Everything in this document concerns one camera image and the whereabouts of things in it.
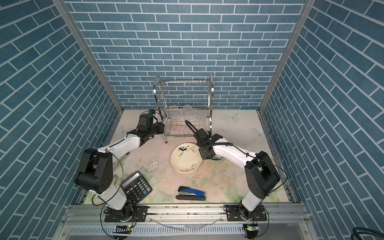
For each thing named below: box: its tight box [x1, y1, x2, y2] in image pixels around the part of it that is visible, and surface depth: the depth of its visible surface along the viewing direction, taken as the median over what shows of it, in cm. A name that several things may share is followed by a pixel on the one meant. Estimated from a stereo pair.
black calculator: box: [120, 171, 153, 206], surface depth 82 cm
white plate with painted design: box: [170, 142, 203, 174], surface depth 93 cm
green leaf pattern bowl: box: [208, 154, 224, 163], surface depth 87 cm
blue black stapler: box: [175, 186, 206, 201], surface depth 80 cm
